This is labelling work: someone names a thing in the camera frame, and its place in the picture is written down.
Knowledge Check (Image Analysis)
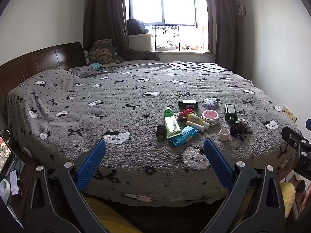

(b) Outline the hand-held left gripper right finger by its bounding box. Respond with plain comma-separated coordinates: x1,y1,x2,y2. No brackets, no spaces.
202,138,286,233

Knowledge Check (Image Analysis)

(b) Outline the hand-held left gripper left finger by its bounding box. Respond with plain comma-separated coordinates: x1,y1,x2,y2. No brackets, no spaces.
25,139,110,233

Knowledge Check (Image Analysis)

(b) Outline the yellow bottle with white cap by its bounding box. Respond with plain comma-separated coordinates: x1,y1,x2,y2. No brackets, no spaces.
186,113,211,130

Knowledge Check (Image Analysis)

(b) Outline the white tape roll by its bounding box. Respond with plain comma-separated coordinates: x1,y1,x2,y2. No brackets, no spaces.
218,128,231,142

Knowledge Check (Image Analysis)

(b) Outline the yellow fluffy rug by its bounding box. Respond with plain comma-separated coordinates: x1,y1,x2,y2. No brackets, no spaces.
84,182,297,233

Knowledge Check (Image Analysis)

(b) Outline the blue wet wipes pack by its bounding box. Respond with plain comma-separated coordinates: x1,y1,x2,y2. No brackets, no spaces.
169,126,201,147

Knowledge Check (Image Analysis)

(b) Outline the yellow and white tube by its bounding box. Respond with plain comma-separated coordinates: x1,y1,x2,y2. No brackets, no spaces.
186,121,205,133

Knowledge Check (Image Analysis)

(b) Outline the pink round tin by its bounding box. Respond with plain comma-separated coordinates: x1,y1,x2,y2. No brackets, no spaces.
201,109,220,126

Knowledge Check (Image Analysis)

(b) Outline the dark green bottle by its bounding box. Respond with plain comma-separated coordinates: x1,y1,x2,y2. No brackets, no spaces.
224,103,238,123

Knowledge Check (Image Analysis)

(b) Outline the grey cat print blanket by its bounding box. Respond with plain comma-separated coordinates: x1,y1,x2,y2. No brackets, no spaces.
5,62,302,207

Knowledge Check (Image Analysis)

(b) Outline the pink and green knitted toy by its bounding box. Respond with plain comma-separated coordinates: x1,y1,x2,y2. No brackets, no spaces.
176,109,197,121

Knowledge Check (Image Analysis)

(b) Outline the green tube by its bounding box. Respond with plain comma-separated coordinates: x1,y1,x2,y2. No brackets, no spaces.
164,106,183,139

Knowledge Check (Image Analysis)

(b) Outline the small dark bottle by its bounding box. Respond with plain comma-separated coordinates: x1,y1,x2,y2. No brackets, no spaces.
156,124,167,141

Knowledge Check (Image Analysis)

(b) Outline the black box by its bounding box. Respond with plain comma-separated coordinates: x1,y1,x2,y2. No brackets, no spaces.
178,99,198,110

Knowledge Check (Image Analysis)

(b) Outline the smartphone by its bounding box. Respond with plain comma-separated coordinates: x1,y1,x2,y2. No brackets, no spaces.
8,169,22,197

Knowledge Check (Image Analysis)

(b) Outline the tablet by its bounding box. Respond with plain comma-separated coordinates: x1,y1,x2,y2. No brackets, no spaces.
0,136,13,175

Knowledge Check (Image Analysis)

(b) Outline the white cup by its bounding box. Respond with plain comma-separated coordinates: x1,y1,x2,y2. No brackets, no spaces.
0,179,11,205

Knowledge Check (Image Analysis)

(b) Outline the brown patterned pillow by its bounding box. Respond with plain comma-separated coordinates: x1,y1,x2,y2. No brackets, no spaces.
87,39,124,65

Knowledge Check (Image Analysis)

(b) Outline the dark wooden headboard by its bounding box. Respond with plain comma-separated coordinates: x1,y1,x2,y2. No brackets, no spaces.
0,42,87,95

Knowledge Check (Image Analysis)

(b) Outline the dark cloth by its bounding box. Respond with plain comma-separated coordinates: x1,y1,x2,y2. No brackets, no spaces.
121,49,161,62

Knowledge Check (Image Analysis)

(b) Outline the row of small windowsill toys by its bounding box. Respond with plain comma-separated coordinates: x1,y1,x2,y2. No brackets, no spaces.
155,40,203,51

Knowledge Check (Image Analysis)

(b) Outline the white storage box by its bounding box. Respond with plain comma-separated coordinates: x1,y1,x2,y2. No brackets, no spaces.
128,33,154,52

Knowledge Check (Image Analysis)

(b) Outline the brown curtain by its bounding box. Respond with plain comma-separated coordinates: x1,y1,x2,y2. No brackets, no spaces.
83,0,130,61
203,0,240,73

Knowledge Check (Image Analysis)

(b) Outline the dark plush toy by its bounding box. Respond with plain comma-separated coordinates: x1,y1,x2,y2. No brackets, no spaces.
126,19,149,36

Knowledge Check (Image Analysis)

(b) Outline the black folding rack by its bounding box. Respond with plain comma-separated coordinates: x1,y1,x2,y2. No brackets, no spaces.
151,25,182,51

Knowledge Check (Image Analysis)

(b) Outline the window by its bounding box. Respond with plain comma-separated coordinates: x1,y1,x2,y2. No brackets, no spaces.
125,0,209,28

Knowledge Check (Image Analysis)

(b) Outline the wall socket panel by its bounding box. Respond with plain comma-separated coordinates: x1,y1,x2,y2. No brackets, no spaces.
282,105,297,123

